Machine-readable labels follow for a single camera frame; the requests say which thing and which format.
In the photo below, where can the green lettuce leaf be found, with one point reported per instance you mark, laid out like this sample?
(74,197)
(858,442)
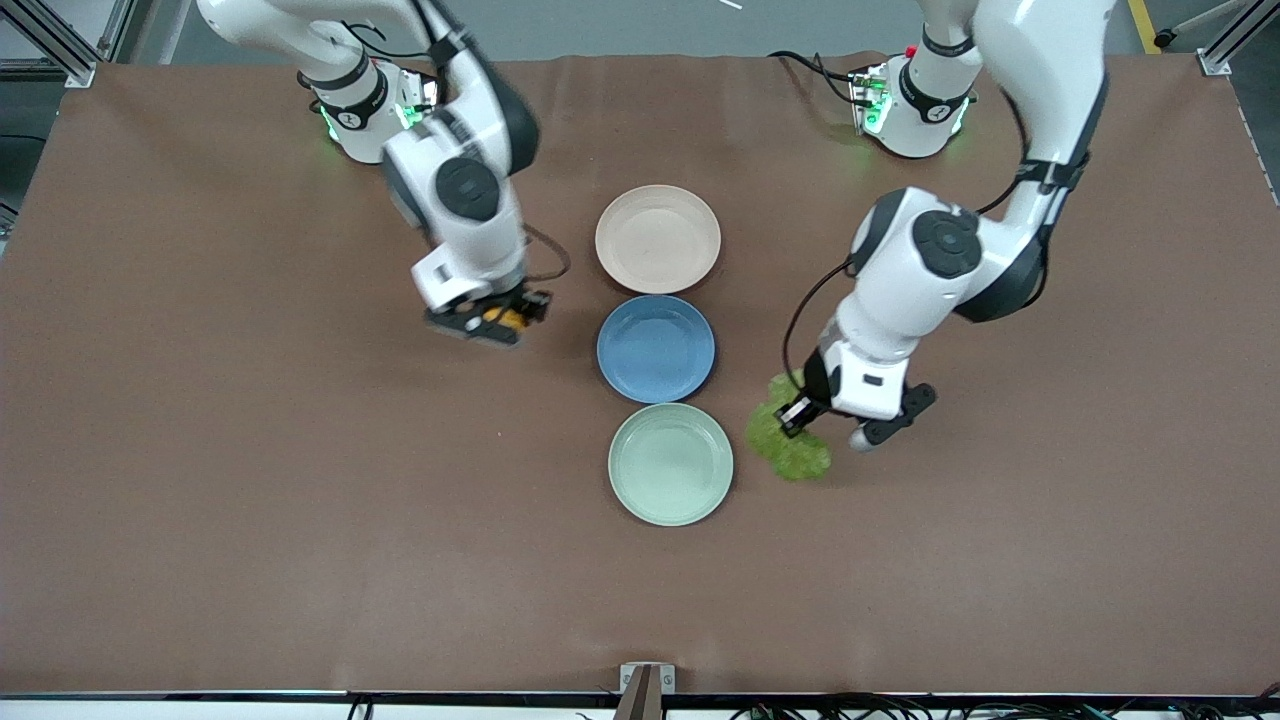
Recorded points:
(790,455)

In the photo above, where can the pale green round plate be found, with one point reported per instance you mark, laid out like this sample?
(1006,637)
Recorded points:
(670,465)

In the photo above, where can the brown table cover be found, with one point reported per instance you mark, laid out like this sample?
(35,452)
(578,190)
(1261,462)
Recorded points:
(300,550)

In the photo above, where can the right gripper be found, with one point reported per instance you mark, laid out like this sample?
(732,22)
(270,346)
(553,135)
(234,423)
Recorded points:
(527,301)

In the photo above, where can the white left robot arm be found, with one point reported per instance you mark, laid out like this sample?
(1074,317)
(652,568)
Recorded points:
(900,290)

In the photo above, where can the brown mounting bar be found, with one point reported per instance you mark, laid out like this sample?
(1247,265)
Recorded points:
(640,700)

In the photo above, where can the beige round plate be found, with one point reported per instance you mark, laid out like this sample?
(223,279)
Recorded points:
(657,240)

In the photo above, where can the blue round plate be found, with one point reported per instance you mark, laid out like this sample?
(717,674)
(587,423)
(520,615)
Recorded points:
(655,350)

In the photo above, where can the yellow lemon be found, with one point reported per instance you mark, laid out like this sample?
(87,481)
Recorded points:
(505,320)

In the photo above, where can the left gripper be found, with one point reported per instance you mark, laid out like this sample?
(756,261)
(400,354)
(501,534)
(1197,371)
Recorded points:
(817,384)

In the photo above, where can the aluminium frame post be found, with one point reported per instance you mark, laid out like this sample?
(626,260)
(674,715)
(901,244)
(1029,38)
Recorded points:
(75,72)
(1215,62)

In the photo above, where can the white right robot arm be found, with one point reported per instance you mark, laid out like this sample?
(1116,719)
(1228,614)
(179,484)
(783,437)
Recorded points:
(450,240)

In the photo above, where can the grey metal bracket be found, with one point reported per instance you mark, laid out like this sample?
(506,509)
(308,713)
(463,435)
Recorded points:
(666,677)

